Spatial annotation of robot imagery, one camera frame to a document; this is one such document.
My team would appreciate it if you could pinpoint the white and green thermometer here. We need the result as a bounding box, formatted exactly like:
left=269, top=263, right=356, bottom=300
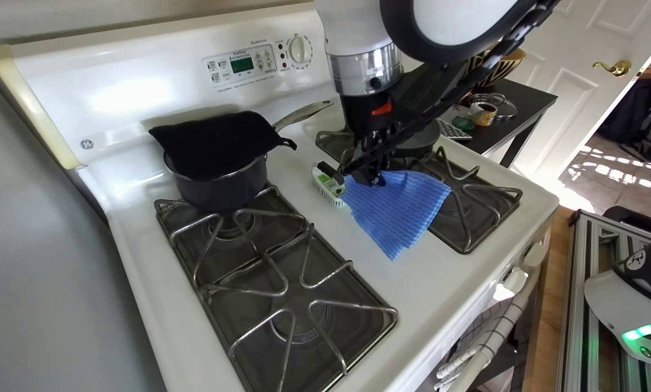
left=309, top=159, right=351, bottom=209

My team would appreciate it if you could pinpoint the black stove grate under pot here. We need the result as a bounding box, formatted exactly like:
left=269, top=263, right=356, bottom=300
left=153, top=182, right=400, bottom=392

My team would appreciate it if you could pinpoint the blue striped cleaning towel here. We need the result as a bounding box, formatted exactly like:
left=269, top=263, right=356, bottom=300
left=339, top=168, right=456, bottom=263

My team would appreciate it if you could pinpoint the stove control panel with dial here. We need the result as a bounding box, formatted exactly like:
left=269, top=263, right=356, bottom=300
left=200, top=28, right=318, bottom=96

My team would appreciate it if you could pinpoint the clear glass jar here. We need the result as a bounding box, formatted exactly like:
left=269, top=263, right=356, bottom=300
left=493, top=92, right=521, bottom=122

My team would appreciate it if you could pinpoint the white gas stove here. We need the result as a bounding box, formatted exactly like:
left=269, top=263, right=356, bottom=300
left=0, top=0, right=562, bottom=392

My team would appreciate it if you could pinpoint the white panel door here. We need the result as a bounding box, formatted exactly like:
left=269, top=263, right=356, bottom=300
left=512, top=0, right=651, bottom=193

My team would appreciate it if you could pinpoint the black side table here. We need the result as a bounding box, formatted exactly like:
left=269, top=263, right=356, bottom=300
left=439, top=74, right=559, bottom=169

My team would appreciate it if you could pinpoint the dark fabric chair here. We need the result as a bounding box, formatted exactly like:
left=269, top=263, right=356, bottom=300
left=597, top=74, right=651, bottom=163

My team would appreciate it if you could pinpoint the black stove grate under pan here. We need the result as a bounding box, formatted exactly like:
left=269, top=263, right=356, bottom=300
left=313, top=129, right=524, bottom=257

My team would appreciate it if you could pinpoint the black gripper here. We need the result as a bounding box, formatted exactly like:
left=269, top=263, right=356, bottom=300
left=334, top=89, right=402, bottom=186

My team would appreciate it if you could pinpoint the black robot cable conduit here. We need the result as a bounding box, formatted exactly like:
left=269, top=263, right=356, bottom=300
left=334, top=0, right=562, bottom=181

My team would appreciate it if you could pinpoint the roll of tape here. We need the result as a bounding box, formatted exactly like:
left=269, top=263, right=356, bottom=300
left=471, top=100, right=502, bottom=131

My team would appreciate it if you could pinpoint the grey checked dish towel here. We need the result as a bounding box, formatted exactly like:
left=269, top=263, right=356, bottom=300
left=431, top=292, right=533, bottom=392

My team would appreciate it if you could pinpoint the aluminium robot stand frame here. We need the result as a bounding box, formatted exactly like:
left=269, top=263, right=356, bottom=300
left=562, top=209, right=651, bottom=392

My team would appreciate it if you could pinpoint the brass door handle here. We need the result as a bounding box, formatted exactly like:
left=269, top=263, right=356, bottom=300
left=590, top=56, right=633, bottom=81

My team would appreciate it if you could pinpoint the dark metal saucepan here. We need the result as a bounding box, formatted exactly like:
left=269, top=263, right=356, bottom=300
left=161, top=98, right=335, bottom=212

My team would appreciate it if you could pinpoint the black cloth over saucepan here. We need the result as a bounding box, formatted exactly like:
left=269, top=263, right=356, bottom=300
left=147, top=109, right=299, bottom=182

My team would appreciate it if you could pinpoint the dark green lid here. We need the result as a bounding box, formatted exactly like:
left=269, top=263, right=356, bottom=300
left=451, top=114, right=479, bottom=135

